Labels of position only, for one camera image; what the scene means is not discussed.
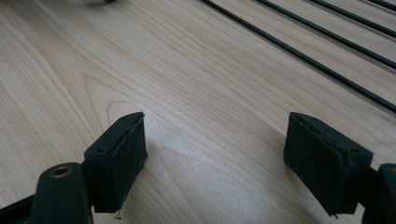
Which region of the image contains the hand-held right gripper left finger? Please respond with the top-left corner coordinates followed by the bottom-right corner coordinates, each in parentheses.
top-left (83, 111), bottom-right (149, 215)

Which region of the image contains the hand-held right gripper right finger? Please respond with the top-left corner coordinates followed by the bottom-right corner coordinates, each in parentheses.
top-left (283, 111), bottom-right (375, 217)

